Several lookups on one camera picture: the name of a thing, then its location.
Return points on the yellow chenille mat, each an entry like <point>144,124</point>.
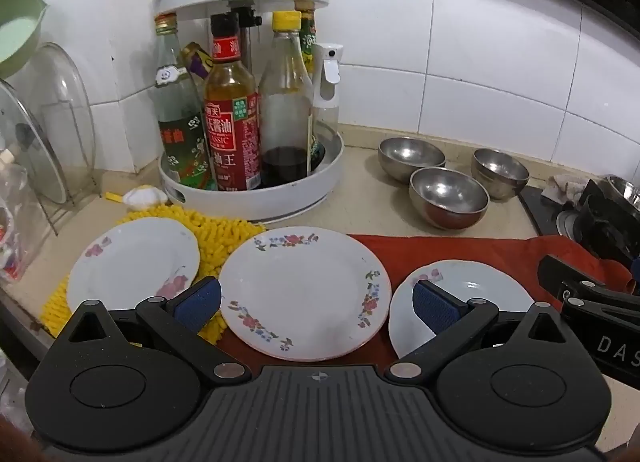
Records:
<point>220,237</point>

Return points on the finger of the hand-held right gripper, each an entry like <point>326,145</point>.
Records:
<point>555,274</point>
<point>600,309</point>

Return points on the grey rag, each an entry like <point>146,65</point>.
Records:
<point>565,187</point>

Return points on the soy sauce bottle red label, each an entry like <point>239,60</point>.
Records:
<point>232,132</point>

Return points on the green bottle with yellow cap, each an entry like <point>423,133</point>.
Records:
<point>306,37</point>

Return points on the purple and yellow packet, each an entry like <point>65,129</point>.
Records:
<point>197,59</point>

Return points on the steel bowl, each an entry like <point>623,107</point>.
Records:
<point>447,194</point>
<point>500,169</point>
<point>411,157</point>

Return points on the white and yellow scrubber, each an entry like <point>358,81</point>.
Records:
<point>142,197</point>

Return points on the clear plastic bag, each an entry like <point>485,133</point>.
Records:
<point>15,202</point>

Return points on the clear bottle with green label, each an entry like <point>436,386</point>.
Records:
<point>182,142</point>

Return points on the large floral white plate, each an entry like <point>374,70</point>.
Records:
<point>305,287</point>

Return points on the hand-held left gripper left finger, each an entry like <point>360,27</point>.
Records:
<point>197,302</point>

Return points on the red cloth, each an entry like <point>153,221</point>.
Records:
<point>500,249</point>

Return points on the white two-tier turntable rack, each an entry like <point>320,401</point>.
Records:
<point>280,197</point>

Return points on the glass pot lid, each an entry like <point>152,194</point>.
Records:
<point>25,117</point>
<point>65,107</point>

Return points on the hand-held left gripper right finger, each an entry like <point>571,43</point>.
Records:
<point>435,304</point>

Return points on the small pale blue plate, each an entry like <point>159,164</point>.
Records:
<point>495,287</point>

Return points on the white spray bottle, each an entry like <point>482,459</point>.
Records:
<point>327,67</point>

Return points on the steel pot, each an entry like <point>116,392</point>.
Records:
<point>625,189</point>

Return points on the pale green plastic basin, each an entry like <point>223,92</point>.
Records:
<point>20,27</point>

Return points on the dark vinegar bottle yellow cap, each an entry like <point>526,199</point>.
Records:
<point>285,107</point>

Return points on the small white pink-flower plate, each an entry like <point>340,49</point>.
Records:
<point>130,262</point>

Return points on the black gas stove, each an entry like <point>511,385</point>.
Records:
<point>600,232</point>

